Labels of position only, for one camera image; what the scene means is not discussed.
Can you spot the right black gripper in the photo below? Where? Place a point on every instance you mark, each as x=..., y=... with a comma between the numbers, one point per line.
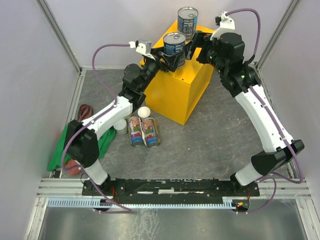
x=198, y=41

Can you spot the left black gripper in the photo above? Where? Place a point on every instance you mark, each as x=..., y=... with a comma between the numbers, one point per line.
x=162, y=60

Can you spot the dark blue soup can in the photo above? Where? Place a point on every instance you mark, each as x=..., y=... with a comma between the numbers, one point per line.
x=175, y=42

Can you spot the blue chicken soup can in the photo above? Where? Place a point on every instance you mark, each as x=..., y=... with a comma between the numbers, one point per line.
x=187, y=18

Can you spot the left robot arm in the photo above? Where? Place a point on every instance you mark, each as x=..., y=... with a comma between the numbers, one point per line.
x=81, y=140

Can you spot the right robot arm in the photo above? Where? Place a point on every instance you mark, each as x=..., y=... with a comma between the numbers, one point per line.
x=279, y=147

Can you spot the yellow box counter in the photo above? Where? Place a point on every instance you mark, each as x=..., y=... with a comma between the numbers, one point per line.
x=175, y=94

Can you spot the white lid small can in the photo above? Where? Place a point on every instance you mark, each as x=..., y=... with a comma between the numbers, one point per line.
x=144, y=112

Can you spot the cartoon label can right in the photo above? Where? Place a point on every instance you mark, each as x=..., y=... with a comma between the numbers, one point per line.
x=150, y=131

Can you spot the cartoon label can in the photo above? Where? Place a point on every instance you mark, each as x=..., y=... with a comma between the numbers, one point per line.
x=135, y=131
x=150, y=131

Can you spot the white lid yellow can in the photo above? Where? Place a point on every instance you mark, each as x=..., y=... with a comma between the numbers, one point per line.
x=128, y=116

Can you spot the cartoon label can left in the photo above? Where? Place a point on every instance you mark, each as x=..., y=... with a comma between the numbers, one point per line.
x=135, y=131

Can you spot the green cloth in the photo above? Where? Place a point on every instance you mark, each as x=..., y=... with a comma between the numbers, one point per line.
x=55, y=160

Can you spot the red cloth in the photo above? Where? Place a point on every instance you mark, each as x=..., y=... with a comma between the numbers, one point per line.
x=71, y=167

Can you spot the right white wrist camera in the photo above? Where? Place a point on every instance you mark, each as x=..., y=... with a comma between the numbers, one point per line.
x=225, y=25

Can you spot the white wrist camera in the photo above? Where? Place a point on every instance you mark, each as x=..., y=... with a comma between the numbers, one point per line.
x=142, y=47
x=225, y=25

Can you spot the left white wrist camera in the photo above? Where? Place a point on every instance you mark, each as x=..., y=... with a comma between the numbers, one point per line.
x=142, y=47

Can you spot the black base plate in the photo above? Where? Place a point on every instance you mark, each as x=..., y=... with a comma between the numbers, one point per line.
x=175, y=191

